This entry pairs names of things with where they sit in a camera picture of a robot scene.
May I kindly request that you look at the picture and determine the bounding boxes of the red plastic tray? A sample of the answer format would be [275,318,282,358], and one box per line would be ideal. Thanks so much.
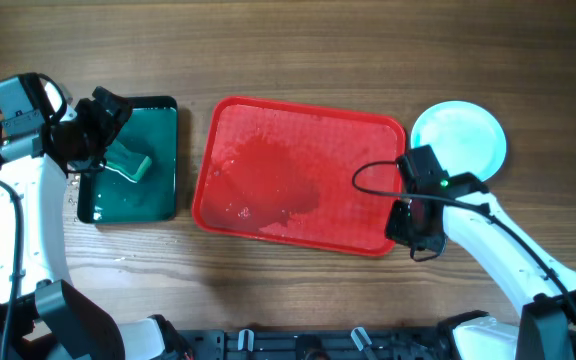
[192,96,407,257]

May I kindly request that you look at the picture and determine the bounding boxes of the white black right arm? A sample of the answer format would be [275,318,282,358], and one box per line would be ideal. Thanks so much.
[385,170,576,359]

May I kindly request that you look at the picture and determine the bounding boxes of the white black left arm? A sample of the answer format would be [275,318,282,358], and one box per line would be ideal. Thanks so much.
[0,87,191,359]

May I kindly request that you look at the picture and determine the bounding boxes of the light blue plate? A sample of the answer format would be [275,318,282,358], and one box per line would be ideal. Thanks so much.
[409,100,508,181]

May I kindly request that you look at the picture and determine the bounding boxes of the green yellow sponge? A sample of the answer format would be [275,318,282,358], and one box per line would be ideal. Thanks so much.
[105,140,152,183]

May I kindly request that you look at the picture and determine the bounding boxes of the black water tray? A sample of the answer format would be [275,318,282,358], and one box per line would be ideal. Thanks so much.
[77,96,178,225]

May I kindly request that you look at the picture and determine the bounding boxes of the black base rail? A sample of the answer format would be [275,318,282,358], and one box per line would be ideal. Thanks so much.
[180,327,451,360]

